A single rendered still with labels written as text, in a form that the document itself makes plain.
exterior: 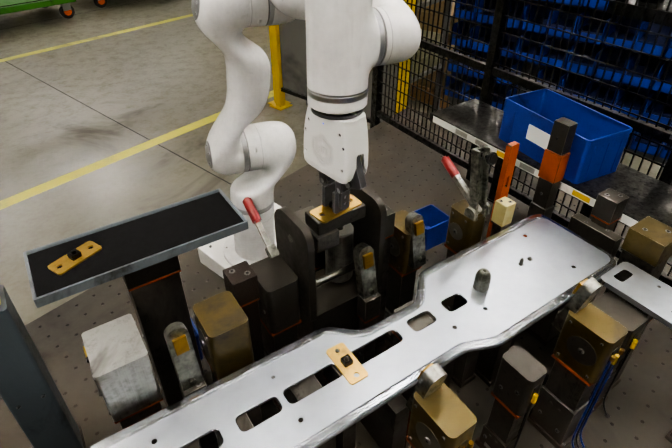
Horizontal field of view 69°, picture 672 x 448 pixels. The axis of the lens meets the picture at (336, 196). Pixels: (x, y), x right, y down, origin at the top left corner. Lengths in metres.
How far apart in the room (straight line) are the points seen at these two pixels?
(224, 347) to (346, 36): 0.55
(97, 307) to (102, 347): 0.69
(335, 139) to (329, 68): 0.10
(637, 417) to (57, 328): 1.44
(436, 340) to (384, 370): 0.12
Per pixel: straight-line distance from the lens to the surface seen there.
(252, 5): 1.05
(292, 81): 4.09
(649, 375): 1.48
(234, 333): 0.89
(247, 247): 1.45
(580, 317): 1.03
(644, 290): 1.21
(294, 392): 0.90
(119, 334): 0.88
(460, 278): 1.09
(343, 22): 0.62
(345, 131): 0.67
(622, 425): 1.36
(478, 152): 1.11
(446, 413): 0.83
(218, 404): 0.89
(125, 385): 0.87
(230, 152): 1.23
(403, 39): 0.67
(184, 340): 0.87
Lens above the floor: 1.73
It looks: 34 degrees down
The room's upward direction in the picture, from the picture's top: straight up
